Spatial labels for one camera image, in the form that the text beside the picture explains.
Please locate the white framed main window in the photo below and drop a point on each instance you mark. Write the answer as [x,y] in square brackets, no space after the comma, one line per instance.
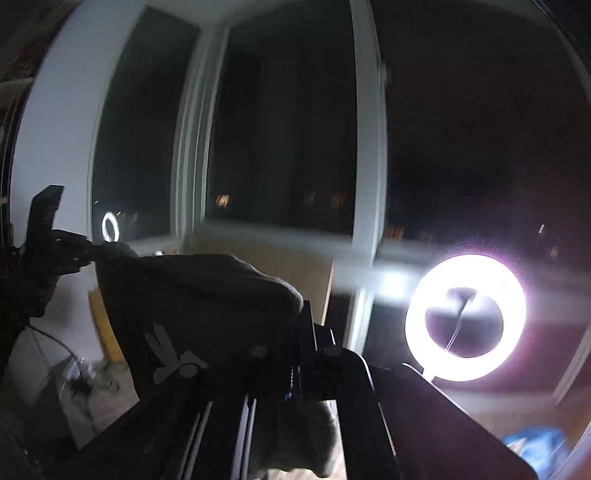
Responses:
[369,138]

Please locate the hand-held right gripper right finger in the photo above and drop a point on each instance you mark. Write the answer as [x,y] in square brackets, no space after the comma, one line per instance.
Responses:
[318,341]

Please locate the grey flower print shirt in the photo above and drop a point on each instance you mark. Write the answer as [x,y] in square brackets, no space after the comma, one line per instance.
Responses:
[194,295]

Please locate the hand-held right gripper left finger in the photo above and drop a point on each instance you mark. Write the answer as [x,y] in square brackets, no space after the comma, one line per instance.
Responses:
[295,364]

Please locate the person's left forearm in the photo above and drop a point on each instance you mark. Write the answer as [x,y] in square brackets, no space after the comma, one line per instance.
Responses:
[11,286]

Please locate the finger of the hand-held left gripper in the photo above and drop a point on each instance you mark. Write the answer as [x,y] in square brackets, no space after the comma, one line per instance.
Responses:
[74,241]
[76,259]

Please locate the light wooden board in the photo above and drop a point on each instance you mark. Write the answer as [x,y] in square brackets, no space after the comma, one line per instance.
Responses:
[295,263]

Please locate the white framed side window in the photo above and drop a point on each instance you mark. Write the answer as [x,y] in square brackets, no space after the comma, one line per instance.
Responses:
[138,115]

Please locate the navy blue garment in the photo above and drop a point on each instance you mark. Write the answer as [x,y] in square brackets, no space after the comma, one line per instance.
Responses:
[535,445]

